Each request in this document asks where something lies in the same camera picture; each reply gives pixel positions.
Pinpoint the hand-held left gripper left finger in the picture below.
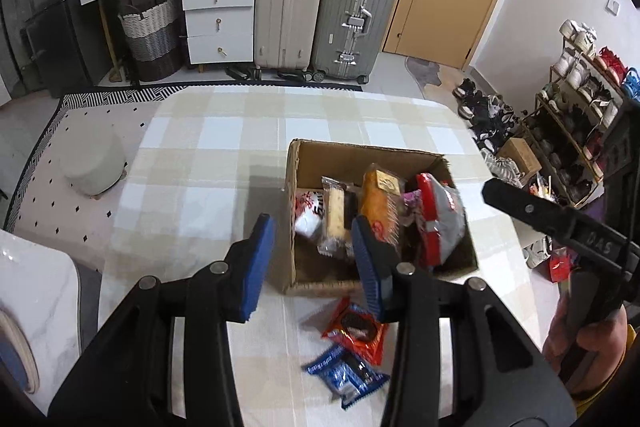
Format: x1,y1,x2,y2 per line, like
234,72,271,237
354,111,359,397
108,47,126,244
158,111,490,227
47,213,277,427

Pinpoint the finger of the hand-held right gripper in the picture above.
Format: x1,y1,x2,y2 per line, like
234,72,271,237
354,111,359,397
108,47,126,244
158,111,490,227
481,179,631,269

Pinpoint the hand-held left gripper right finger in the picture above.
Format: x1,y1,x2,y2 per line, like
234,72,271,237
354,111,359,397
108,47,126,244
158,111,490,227
350,214,576,427

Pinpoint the cardboard box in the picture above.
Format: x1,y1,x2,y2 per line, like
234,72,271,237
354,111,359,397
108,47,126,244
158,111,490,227
267,138,480,297

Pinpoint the red cookie packet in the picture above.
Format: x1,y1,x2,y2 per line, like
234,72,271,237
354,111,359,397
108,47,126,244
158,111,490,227
321,297,390,365

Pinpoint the clear cake packet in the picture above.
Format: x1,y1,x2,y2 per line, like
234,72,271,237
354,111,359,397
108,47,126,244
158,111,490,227
317,176,358,260

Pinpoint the white and red snack bag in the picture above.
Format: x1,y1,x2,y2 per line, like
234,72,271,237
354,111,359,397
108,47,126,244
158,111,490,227
294,189,326,240

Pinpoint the orange snack packet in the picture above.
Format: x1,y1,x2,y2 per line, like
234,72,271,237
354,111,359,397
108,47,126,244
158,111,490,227
360,163,405,253

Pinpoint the purple snack packet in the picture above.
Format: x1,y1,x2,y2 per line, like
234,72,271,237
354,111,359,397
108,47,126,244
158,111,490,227
402,189,423,219

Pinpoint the red and grey snack bag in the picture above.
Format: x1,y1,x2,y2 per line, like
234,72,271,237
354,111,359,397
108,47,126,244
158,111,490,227
415,172,468,268

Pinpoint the blue cookie packet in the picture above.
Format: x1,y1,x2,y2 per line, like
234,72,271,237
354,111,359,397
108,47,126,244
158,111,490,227
301,343,391,410

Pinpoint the person's right hand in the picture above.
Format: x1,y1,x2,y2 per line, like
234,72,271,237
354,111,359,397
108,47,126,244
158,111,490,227
542,294,629,397

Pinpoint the small brown box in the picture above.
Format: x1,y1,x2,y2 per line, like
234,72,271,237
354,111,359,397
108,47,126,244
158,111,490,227
497,138,543,182

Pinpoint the beige plaid tablecloth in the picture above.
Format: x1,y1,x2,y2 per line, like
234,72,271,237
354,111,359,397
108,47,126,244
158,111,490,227
97,84,551,427

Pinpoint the group of shoes on rack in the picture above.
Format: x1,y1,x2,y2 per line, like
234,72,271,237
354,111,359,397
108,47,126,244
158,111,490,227
550,19,640,202

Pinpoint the pile of dark sneakers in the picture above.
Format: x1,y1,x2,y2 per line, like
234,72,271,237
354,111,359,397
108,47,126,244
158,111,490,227
452,78,523,180

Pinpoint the metal shoe rack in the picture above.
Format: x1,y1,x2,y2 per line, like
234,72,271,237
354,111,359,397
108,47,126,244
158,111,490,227
535,24,640,208

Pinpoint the round grey stool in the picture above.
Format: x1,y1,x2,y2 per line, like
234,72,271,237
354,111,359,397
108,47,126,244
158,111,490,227
62,127,127,196

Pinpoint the grey door mat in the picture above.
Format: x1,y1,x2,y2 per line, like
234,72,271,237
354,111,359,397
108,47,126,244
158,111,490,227
405,56,441,88

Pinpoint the dotted rug with striped border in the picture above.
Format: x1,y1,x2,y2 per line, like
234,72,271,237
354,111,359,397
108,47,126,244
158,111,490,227
2,82,363,258

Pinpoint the white marble table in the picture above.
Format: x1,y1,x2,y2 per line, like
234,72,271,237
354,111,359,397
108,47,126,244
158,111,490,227
0,229,83,408

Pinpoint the grey ribbed suitcase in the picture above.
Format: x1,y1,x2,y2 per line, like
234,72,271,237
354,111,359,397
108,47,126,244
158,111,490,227
311,0,401,84

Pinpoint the woven laundry basket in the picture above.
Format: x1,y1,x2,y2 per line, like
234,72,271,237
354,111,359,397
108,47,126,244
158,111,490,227
117,0,186,82

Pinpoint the white drawer cabinet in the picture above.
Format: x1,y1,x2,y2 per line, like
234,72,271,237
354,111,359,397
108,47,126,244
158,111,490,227
77,0,257,72

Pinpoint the white suitcase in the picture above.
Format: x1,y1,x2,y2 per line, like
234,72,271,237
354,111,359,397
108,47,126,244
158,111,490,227
254,0,329,75

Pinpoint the black cabinet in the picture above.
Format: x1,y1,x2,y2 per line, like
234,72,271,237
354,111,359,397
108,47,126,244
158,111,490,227
22,0,93,92

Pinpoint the wooden handled broom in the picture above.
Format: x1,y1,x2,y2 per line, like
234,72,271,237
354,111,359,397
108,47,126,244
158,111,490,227
97,0,126,82

